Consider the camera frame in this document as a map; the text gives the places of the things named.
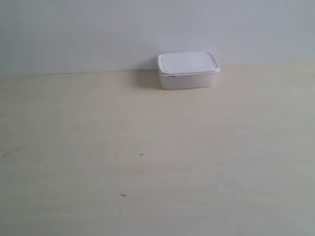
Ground white lidded plastic container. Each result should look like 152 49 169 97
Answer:
157 52 220 89

